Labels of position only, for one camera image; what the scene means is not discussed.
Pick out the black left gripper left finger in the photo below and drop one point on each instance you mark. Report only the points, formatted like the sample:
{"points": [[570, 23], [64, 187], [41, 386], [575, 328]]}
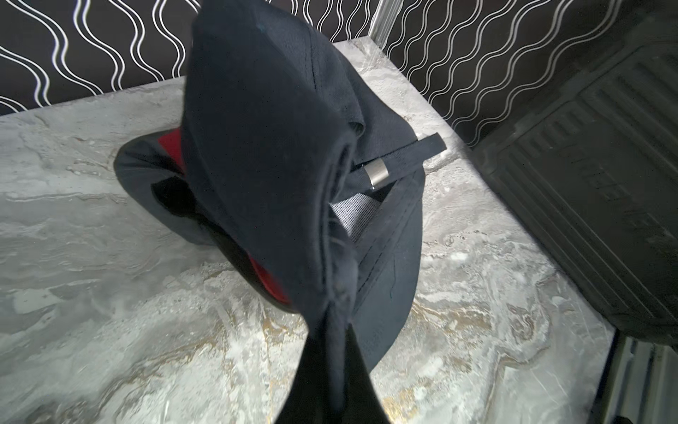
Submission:
{"points": [[308, 400]]}

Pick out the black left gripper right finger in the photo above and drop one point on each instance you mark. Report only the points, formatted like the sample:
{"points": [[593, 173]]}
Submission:
{"points": [[361, 404]]}

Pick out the navy blue baseball cap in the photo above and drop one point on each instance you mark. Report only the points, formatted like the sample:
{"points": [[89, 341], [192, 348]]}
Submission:
{"points": [[302, 164]]}

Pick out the red and black cap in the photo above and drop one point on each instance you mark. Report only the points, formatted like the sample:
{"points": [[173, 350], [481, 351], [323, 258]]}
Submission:
{"points": [[177, 197]]}

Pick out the dark grey cap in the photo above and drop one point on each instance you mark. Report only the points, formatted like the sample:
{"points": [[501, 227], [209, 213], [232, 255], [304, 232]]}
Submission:
{"points": [[138, 165]]}

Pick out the black plastic tool case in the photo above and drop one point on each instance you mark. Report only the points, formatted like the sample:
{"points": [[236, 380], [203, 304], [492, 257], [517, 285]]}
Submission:
{"points": [[590, 169]]}

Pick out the aluminium corner frame post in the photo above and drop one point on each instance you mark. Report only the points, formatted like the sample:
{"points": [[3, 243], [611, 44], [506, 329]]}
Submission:
{"points": [[384, 20]]}

